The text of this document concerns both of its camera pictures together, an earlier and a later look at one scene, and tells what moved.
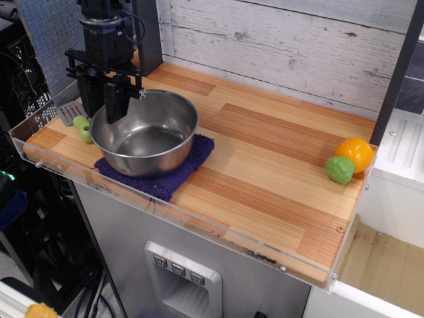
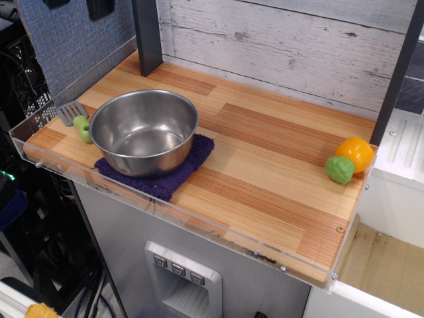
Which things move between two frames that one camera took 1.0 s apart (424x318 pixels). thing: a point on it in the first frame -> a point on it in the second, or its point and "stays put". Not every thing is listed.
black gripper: x=108 y=51 -> x=99 y=8
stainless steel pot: x=157 y=140 stays put
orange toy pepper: x=359 y=150 stays put
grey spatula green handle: x=73 y=114 stays put
